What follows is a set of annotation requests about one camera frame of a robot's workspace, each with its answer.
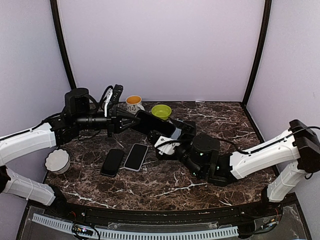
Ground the black front table rail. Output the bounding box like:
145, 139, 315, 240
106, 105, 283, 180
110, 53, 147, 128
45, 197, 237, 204
24, 192, 298, 227

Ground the white fluted ramekin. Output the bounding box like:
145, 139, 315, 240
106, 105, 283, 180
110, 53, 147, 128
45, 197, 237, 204
45, 149, 71, 175

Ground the small green circuit board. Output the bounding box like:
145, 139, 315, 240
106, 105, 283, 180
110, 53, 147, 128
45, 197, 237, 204
71, 224, 94, 238

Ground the white patterned mug orange inside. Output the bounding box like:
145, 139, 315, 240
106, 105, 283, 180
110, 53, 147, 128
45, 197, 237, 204
125, 95, 145, 115

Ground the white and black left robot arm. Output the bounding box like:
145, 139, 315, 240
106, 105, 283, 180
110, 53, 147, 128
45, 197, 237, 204
0, 84, 140, 218

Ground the black phone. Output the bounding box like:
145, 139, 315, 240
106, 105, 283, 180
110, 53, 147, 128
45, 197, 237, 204
100, 149, 125, 178
170, 118, 196, 140

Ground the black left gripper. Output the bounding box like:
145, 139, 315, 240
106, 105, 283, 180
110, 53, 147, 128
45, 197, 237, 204
74, 106, 140, 138

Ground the black left corner post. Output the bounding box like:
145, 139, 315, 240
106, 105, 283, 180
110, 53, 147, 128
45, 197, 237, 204
49, 0, 77, 90

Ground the lime green plastic bowl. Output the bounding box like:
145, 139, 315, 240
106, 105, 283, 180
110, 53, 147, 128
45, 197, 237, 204
151, 104, 172, 121

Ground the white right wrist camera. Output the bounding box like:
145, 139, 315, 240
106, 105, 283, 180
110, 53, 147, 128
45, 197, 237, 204
154, 136, 181, 156

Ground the black right corner post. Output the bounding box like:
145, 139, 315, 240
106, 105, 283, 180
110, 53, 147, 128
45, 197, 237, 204
241, 0, 272, 108

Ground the white slotted cable duct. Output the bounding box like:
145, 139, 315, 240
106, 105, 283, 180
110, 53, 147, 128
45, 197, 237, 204
31, 213, 239, 240

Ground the black corner post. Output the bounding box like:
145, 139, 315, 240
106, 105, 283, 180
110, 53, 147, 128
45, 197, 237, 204
49, 0, 77, 90
241, 0, 272, 108

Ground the phone in lavender case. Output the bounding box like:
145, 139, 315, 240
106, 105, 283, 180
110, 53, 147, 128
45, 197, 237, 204
123, 143, 149, 172

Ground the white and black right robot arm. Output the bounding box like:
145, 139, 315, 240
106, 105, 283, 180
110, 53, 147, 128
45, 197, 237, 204
148, 119, 320, 217

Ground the black phone in black case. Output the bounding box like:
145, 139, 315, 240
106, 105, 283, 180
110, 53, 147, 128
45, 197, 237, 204
100, 149, 125, 178

